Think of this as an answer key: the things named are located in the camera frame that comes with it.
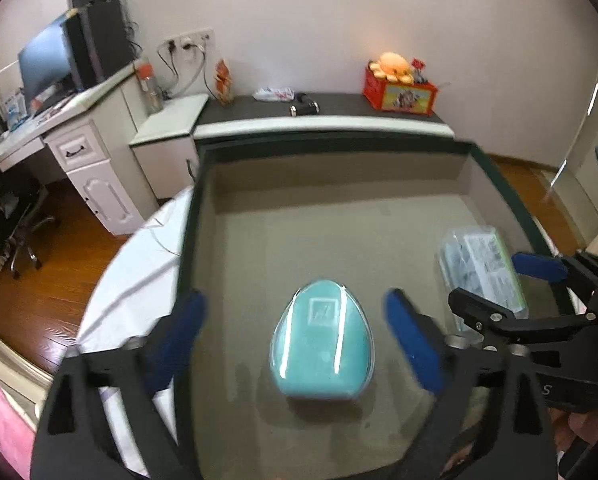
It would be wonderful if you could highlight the orange figurine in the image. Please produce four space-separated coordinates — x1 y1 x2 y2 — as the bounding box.
214 58 234 106

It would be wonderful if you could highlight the orange octopus plush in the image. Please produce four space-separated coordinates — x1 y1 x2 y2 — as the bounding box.
368 52 414 84

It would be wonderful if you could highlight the clear plastic battery pack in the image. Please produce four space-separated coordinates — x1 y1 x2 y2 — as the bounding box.
438 226 529 318

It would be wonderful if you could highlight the pink box with black rim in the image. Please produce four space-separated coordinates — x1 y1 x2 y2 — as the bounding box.
174 133 548 479

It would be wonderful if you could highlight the white desk with drawers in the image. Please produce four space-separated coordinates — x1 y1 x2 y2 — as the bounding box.
0 64 158 235

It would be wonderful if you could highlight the red toy crate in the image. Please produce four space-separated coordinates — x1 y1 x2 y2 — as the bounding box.
363 67 438 116

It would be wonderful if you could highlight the black computer tower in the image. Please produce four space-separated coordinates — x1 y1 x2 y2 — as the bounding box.
61 0 135 91

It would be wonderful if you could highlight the pink blanket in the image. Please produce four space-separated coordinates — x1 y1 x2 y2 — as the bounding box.
0 388 34 479

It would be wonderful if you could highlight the person's hand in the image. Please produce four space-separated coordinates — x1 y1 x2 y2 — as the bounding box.
548 408 598 460

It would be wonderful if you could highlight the white wall power outlet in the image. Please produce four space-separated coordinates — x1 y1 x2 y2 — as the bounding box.
163 27 214 52

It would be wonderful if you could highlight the plastic wrapped packet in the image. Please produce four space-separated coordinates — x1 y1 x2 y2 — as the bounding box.
252 87 296 103

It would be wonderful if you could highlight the black computer monitor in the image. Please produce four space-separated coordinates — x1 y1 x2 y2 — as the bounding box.
18 14 75 107

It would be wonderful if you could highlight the black office chair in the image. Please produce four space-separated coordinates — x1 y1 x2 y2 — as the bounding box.
0 168 59 280

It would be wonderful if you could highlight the low black white cabinet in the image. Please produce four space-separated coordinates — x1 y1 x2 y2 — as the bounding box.
130 93 455 200

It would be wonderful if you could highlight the teal egg-shaped case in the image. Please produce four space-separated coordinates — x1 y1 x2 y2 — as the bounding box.
268 278 375 401

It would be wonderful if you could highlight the clear bottle orange cap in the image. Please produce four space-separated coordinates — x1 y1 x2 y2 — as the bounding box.
135 60 163 115

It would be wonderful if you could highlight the white striped quilt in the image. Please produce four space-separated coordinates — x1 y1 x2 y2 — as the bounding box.
76 186 194 478

